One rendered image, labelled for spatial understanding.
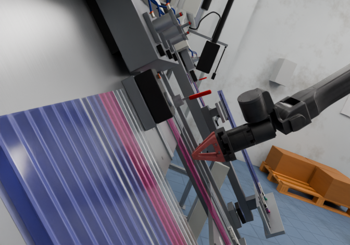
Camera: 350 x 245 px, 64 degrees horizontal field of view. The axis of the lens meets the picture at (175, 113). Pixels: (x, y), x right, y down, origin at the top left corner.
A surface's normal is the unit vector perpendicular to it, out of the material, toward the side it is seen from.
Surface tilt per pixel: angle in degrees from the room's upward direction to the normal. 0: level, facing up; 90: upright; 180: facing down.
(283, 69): 90
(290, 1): 90
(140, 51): 90
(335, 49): 90
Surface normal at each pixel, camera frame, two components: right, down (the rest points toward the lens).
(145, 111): -0.10, 0.15
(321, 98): 0.36, 0.18
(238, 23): 0.11, 0.23
